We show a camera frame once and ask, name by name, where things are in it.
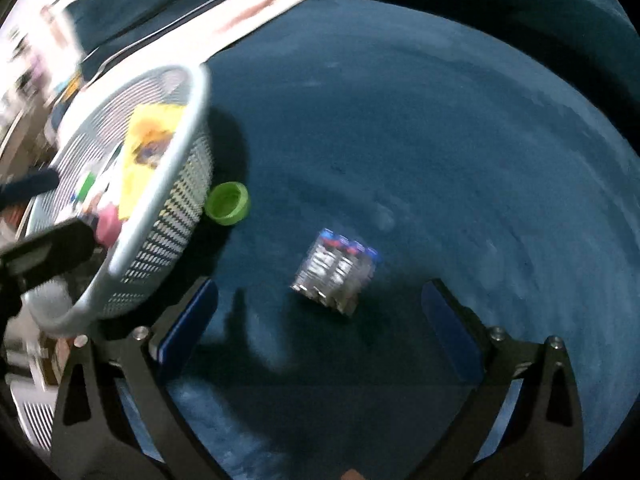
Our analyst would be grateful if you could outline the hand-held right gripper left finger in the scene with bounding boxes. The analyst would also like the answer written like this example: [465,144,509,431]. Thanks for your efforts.
[52,277,226,480]

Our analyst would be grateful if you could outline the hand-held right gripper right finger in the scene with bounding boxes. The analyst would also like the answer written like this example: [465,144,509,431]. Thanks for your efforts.
[412,278,586,480]

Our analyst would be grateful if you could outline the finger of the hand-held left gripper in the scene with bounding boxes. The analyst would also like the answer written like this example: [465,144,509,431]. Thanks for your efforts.
[0,220,101,288]
[0,167,61,206]

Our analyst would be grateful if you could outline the green bottle cap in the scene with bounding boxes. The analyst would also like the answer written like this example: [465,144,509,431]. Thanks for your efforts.
[75,172,98,201]
[205,181,251,225]

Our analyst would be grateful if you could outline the pink bottle cap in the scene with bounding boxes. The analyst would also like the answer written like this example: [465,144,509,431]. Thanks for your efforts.
[95,205,123,250]

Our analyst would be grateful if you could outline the light blue plastic basket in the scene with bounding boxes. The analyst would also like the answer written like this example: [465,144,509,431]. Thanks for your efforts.
[20,63,216,338]

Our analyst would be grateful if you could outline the yellow snack packet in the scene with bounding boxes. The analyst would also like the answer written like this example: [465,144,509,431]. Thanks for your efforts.
[117,104,188,221]

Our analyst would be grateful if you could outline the pack of small bottles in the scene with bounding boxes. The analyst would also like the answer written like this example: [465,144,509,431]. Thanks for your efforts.
[290,228,381,317]

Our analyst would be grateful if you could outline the white ribbed crate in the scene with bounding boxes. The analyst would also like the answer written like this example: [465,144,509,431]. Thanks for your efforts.
[10,380,58,456]

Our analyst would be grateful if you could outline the dark blue pillow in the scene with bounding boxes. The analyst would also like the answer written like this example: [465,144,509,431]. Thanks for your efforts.
[65,0,261,81]

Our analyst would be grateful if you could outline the pink blanket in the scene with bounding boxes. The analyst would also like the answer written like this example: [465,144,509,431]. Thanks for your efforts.
[200,0,321,48]

